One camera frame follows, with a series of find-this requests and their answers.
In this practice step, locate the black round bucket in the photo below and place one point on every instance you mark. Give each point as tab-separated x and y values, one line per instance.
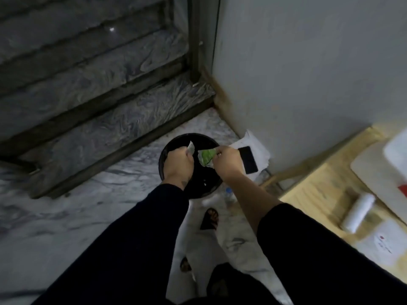
203	181

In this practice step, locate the grey marble staircase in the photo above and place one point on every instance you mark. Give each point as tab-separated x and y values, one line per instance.
95	92

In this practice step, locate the white flat board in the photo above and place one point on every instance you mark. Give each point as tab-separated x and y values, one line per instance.
376	177

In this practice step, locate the white crumpled paper sheet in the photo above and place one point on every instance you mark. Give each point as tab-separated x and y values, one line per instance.
256	146

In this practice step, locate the person's left fingers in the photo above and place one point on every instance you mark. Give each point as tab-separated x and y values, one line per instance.
179	151

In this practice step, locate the red object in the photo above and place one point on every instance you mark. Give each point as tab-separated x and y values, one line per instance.
403	189

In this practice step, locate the white paint roller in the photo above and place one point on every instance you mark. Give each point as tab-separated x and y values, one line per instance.
357	212

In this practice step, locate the person's left hand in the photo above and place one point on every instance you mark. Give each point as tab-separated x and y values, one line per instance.
177	166

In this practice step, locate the white plastic container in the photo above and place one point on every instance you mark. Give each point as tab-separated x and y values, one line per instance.
396	152

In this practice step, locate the black smartphone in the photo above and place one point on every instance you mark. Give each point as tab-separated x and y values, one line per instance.
248	160

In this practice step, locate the person's right fingers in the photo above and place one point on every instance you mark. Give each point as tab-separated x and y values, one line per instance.
224	151

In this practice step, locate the green snack packet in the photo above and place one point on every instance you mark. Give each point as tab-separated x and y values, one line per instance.
207	156

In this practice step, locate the dark metal door frame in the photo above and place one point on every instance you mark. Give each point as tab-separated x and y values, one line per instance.
194	38

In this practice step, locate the clear plastic bottle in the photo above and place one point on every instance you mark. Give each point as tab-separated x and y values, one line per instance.
229	196

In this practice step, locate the white paper with red print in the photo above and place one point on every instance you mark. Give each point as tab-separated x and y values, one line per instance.
384	243

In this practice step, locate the torn white packet strip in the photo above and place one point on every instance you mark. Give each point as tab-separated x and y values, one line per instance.
190	147

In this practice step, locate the person's dark sandal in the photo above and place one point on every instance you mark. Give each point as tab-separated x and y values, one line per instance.
185	265
210	219

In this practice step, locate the person's right forearm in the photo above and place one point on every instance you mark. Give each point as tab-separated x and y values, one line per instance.
286	244

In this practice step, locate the person's left forearm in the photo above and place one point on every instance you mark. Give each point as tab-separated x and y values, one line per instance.
127	250

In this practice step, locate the person's right hand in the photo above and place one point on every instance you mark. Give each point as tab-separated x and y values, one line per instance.
228	163

